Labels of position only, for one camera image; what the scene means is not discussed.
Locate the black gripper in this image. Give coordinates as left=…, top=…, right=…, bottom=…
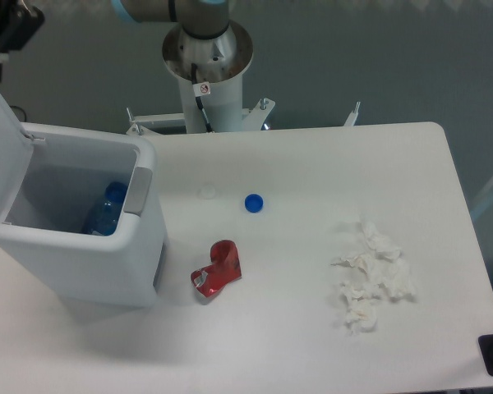
left=0, top=0, right=45, bottom=82

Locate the white trash can lid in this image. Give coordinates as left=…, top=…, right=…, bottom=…
left=0, top=94, right=34, bottom=222

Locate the white plastic trash can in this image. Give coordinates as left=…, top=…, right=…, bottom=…
left=0, top=123, right=167, bottom=307

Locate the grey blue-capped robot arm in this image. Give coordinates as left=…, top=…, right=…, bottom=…
left=0, top=1, right=253, bottom=83

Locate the blue bottle cap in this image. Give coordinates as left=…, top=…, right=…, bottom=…
left=244, top=193, right=264, bottom=213

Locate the crushed red can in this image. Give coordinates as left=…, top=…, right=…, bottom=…
left=190, top=240, right=242, bottom=305

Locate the blue plastic bottle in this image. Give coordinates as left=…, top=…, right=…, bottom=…
left=81, top=181, right=127, bottom=236

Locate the crumpled white tissue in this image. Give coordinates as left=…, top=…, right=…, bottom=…
left=331, top=215, right=418, bottom=335

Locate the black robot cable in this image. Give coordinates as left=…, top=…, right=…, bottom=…
left=191, top=63, right=214, bottom=133

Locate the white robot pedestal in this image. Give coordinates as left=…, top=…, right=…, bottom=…
left=177, top=76, right=243, bottom=132

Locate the white base frame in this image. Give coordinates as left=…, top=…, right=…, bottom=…
left=125, top=97, right=362, bottom=135

